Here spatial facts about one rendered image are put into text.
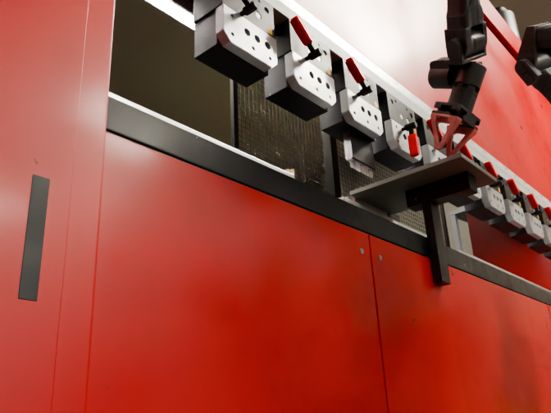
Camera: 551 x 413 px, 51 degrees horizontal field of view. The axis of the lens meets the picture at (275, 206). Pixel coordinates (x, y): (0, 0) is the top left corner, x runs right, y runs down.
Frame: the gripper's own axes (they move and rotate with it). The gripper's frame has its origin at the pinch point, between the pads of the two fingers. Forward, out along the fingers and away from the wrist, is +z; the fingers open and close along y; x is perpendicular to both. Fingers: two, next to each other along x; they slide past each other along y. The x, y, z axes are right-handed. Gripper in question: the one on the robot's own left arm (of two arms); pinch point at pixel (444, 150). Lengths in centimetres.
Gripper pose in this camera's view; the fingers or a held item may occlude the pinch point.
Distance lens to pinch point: 133.6
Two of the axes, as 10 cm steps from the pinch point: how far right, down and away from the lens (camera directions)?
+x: 6.6, 2.2, -7.2
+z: -3.3, 9.4, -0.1
